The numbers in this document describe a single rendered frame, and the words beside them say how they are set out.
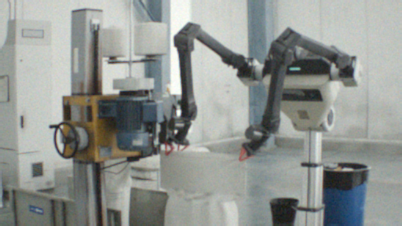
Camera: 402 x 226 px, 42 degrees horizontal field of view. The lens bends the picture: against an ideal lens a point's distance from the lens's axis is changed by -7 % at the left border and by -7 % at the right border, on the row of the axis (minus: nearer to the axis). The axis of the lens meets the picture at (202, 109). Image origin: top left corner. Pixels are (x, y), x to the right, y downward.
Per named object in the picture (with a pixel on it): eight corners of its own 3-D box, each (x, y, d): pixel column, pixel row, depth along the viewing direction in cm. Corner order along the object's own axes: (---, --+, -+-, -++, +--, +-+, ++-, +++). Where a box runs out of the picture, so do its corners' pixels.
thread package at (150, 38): (174, 56, 271) (174, 22, 270) (151, 56, 258) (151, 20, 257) (148, 58, 281) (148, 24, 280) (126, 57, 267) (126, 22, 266)
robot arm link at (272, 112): (295, 49, 230) (279, 38, 238) (284, 52, 228) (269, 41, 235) (281, 131, 255) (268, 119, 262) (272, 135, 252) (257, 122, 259)
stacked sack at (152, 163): (197, 165, 602) (197, 151, 601) (158, 173, 548) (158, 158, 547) (167, 162, 626) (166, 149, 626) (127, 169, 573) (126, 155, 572)
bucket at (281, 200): (304, 224, 523) (305, 198, 522) (290, 231, 499) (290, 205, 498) (277, 220, 541) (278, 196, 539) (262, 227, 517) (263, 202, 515)
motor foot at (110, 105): (129, 118, 262) (129, 99, 262) (111, 119, 253) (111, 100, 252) (115, 117, 268) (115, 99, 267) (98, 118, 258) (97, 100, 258)
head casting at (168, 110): (177, 142, 306) (176, 88, 305) (147, 147, 286) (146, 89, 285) (137, 139, 324) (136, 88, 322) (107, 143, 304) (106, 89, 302)
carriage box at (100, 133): (142, 155, 282) (140, 93, 281) (94, 162, 255) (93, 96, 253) (108, 151, 297) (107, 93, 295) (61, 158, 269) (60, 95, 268)
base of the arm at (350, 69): (342, 57, 271) (338, 78, 267) (337, 49, 265) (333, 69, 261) (357, 57, 266) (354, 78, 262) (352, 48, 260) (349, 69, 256)
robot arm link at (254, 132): (281, 125, 253) (269, 114, 259) (264, 121, 245) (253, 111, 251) (268, 146, 256) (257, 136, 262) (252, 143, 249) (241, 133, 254)
